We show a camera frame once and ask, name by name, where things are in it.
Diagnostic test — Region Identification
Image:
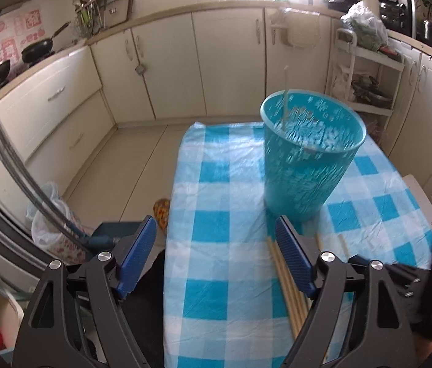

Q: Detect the plastic bag of vegetables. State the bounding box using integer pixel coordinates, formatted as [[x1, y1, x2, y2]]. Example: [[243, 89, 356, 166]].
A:
[[341, 1, 389, 52]]

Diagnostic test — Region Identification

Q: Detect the utensil drying rack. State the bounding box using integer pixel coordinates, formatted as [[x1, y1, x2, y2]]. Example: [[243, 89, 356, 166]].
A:
[[73, 0, 133, 38]]

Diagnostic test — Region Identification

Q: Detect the white rolling storage cart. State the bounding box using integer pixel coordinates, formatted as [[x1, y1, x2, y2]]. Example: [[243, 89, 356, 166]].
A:
[[326, 28, 405, 118]]

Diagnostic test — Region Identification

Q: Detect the white plastic bag on floor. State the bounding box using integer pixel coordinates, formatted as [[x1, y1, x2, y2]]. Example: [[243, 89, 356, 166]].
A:
[[25, 181, 90, 264]]

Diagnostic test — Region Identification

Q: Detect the black frying pan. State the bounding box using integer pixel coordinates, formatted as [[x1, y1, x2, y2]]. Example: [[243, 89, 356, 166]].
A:
[[21, 21, 71, 64]]

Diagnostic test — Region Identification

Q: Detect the white thermos jug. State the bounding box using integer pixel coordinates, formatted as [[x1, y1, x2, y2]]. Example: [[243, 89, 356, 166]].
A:
[[361, 0, 380, 18]]

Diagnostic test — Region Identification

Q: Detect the white hanging trash bin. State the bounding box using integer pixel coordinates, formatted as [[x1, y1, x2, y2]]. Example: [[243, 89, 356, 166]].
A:
[[271, 8, 320, 49]]

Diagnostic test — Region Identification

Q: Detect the blue white checkered tablecloth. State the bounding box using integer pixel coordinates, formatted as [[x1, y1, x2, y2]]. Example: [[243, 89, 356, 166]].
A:
[[163, 123, 432, 367]]

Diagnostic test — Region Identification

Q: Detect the teal perforated plastic basket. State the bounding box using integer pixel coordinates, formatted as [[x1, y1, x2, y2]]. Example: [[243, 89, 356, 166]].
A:
[[260, 90, 367, 222]]

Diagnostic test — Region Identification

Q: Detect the dark pot on cart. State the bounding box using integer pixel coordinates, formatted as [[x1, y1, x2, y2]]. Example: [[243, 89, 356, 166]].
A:
[[351, 76, 393, 109]]

